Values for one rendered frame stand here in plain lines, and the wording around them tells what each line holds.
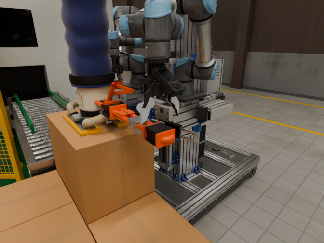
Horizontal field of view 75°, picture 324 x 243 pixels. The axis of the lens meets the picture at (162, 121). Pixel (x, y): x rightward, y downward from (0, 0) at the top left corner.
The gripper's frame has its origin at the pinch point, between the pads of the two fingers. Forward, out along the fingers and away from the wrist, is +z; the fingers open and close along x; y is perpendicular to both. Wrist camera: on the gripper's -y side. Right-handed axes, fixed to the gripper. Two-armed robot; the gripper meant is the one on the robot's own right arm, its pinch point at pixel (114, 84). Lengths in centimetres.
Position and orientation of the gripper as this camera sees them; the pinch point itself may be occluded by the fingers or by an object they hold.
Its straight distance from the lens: 158.9
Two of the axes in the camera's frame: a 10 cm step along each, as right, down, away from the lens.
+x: 8.0, -2.0, 5.7
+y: 6.1, 2.6, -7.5
